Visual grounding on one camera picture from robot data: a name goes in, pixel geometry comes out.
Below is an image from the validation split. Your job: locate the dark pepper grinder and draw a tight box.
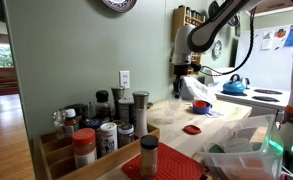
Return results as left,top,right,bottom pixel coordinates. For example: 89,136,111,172
110,86,126,122

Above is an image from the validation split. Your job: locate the round wall clock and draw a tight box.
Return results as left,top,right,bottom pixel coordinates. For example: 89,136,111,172
213,40,223,61

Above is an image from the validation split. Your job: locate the grey hanging pan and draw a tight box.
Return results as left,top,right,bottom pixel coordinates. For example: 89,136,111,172
228,13,241,28

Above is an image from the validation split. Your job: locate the white cloth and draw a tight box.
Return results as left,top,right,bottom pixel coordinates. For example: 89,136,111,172
205,107,224,119
179,76,218,103

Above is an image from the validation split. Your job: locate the white plastic container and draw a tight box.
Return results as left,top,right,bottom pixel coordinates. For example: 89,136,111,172
223,137,254,155

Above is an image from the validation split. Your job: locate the black lid glass jar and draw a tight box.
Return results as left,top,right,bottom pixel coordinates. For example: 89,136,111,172
94,89,113,123

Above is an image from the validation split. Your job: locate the black hanging pan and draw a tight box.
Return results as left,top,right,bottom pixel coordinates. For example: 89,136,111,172
207,0,221,18

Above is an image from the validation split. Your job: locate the white paper sheet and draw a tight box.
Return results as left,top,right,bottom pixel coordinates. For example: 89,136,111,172
260,30,275,51

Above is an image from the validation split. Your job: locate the decorative wall plate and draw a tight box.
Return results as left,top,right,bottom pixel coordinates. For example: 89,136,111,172
101,0,138,14

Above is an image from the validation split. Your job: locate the orange bowl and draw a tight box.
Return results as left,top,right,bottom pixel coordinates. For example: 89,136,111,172
193,100,209,109

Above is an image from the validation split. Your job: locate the blue flyer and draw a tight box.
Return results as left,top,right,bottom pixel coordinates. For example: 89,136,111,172
283,23,293,48

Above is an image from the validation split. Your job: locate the orange lid spice jar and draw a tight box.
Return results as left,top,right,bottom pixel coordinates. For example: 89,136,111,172
71,127,98,170

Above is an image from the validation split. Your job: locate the black stove burner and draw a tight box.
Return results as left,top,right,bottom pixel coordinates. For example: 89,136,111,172
251,95,281,103
253,88,284,96

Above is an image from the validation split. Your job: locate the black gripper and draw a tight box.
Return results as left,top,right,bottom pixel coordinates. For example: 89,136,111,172
172,63,191,100

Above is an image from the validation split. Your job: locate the black cap spice jar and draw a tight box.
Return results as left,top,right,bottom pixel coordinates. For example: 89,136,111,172
139,134,160,179

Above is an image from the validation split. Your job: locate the white cap red bottle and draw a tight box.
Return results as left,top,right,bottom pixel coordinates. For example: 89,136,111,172
63,108,81,138

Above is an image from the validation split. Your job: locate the steel and white grinder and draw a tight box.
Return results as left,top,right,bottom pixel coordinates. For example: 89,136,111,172
131,90,151,139

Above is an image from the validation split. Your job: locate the paper with red print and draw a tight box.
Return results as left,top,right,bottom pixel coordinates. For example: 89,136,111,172
272,27,288,51

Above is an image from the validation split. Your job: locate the transparent storage bin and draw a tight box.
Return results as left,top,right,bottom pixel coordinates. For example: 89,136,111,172
195,114,285,180

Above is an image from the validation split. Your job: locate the wooden cabinet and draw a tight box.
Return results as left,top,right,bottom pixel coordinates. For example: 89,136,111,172
252,0,293,18

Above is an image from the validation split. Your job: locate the white wall outlet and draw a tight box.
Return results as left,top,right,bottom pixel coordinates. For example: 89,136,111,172
118,69,131,90

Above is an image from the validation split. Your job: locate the dark spice jar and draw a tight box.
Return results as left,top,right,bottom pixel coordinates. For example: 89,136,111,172
63,102,89,128

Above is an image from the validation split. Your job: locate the white stove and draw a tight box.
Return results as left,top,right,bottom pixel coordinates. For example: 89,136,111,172
203,67,291,118

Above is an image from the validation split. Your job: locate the white spice shaker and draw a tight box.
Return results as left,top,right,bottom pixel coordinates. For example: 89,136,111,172
98,121,119,157

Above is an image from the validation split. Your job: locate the dark lid glass jar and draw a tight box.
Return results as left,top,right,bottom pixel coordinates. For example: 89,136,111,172
116,122,136,149

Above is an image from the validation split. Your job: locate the clear glass bottle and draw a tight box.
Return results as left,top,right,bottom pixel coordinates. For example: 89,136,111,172
52,109,67,140

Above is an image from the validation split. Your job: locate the red silicone mat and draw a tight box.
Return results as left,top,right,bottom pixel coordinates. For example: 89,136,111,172
121,141,207,180

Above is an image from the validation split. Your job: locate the green lid container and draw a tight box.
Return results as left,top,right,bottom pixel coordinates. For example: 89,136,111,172
207,142,226,155

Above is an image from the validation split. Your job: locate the wooden spice tray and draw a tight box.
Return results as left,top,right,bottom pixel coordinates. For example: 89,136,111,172
32,122,161,180

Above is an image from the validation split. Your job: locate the red square lid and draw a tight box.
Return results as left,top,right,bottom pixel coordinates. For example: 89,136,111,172
182,124,203,136

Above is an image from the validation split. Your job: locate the blue lid jar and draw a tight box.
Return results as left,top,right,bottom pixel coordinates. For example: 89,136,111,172
83,118,103,132

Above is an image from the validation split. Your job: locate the white refrigerator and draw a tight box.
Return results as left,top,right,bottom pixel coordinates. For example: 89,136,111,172
234,22,293,92

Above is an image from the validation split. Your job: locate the blue kettle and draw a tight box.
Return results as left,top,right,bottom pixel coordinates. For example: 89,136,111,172
222,73,247,95

